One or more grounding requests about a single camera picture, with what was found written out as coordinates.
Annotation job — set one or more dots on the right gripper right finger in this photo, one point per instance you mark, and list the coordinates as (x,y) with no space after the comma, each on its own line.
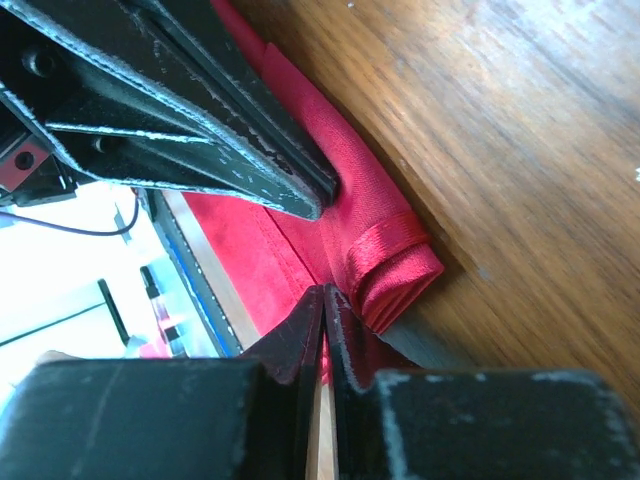
(397,420)

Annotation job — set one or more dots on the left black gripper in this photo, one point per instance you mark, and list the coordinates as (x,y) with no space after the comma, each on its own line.
(93,91)

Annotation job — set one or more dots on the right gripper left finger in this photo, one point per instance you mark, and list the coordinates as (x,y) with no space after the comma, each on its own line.
(253,416)

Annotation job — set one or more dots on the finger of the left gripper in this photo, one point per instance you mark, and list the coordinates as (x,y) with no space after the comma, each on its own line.
(217,39)

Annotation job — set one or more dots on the red cloth napkin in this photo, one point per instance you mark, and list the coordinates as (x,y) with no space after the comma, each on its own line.
(370,244)

